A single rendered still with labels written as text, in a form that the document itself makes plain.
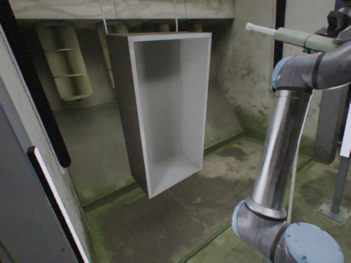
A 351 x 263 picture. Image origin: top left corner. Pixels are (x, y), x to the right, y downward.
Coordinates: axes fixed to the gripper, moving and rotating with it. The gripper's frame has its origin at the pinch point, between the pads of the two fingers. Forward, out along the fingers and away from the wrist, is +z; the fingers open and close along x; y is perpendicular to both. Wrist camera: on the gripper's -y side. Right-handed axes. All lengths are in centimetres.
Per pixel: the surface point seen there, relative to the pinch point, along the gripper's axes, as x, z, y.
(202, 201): 30, 97, 131
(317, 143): -10, -55, 193
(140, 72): 93, 52, 8
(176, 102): 87, 43, 54
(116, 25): 186, 24, 9
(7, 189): 26, 119, -40
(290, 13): 90, -133, 91
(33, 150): 30, 107, -41
